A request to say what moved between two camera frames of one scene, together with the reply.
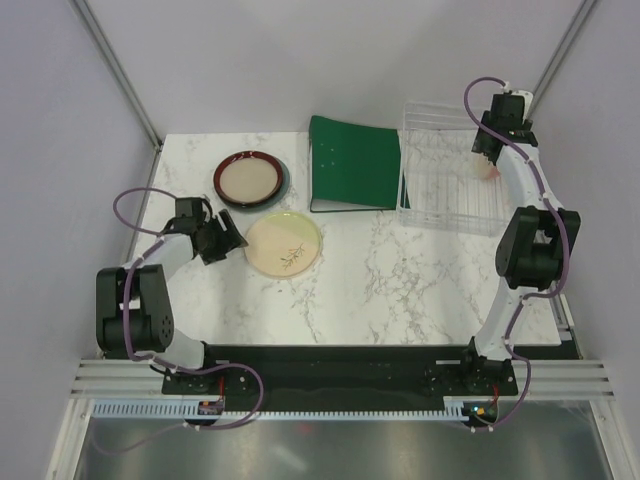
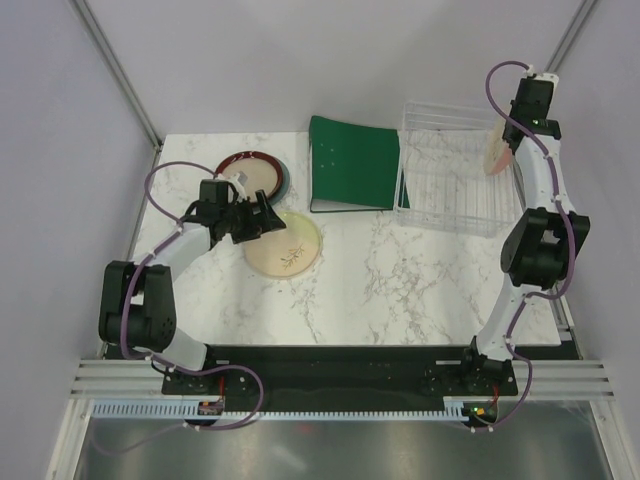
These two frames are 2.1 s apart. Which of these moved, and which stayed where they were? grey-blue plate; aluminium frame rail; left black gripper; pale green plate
Moved: left black gripper
Stayed: aluminium frame rail; pale green plate; grey-blue plate
